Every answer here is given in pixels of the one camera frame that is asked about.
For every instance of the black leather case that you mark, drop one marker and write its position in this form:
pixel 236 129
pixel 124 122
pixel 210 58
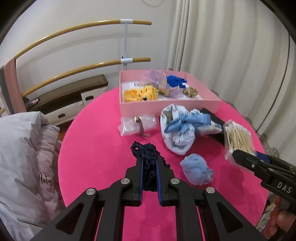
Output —
pixel 218 124

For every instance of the cotton swabs plastic bag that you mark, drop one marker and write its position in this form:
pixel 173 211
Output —
pixel 237 137

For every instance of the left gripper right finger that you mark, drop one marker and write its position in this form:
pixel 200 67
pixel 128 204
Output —
pixel 166 195

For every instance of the clear bag with ribbon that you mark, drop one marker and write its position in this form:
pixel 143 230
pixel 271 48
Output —
pixel 141 125

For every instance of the purple organza scrunchie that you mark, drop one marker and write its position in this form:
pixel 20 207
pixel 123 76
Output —
pixel 158 79

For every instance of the person's right hand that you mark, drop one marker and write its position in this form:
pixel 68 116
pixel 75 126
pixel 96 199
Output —
pixel 278 220

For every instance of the woven straw ornament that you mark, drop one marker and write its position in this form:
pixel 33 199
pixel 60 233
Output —
pixel 190 92

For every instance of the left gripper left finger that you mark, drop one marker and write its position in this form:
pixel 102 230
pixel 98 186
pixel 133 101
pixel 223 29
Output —
pixel 133 196

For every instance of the light blue sock ball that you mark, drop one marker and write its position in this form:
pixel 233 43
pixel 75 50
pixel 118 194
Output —
pixel 196 170

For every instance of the cream curtain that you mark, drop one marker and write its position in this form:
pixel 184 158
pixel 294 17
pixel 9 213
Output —
pixel 241 50

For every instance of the upper wooden ballet bar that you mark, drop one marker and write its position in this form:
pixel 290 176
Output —
pixel 80 27

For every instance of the white bar support post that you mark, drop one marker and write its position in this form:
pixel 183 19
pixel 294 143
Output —
pixel 125 60

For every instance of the grey duvet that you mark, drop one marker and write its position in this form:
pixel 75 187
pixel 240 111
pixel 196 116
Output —
pixel 30 195

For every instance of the dark top storage bench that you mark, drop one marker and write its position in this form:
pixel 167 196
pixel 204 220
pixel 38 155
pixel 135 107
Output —
pixel 61 105

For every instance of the floral blue bow cloth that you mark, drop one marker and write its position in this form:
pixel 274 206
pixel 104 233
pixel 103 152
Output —
pixel 180 127

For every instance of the pink cardboard box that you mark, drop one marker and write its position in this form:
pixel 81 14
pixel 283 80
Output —
pixel 130 78

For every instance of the royal blue knit item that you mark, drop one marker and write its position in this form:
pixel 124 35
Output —
pixel 175 81

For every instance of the lower wooden ballet bar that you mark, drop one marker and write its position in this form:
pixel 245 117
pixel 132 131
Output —
pixel 74 72

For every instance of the yellow crochet flower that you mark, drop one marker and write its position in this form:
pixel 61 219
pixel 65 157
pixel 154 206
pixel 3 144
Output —
pixel 144 94

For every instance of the pink grey hanging towel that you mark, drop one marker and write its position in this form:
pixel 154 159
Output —
pixel 10 90

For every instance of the pink table cloth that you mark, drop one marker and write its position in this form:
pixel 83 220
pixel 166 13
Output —
pixel 94 154

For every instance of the wooden ballet bar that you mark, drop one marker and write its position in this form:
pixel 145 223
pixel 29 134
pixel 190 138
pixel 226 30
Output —
pixel 74 72
pixel 80 27

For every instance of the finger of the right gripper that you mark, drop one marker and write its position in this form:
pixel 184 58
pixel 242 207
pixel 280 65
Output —
pixel 249 161
pixel 262 157

